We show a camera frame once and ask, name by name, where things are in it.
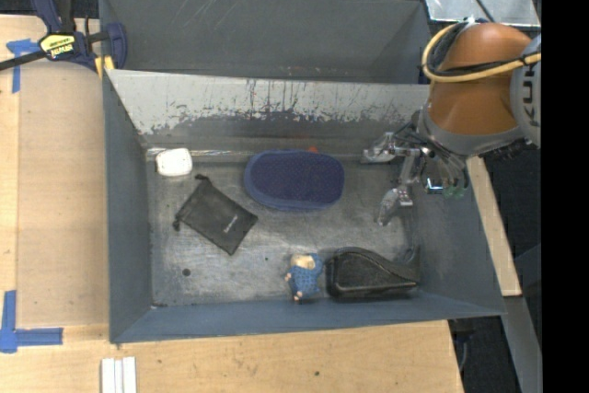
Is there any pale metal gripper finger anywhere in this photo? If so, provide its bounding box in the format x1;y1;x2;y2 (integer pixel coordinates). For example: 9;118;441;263
376;187;414;227
362;132;407;165

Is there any black wedge-shaped case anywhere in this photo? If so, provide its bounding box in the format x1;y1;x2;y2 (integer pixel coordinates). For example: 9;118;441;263
323;245;422;303

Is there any dark blue oval case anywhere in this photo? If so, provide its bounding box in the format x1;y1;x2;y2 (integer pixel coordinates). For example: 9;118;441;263
243;148;346;214

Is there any blue toy figure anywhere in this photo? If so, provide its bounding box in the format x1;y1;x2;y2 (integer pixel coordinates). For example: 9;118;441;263
283;252;326;305

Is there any grey metal bin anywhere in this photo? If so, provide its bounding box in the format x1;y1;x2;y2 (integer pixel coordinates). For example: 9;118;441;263
96;0;508;344

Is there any small white box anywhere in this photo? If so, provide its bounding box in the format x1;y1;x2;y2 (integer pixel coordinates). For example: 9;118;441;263
155;146;194;179

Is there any black drawstring pouch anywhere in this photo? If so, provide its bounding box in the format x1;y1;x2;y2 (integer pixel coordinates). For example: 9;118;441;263
172;173;260;257

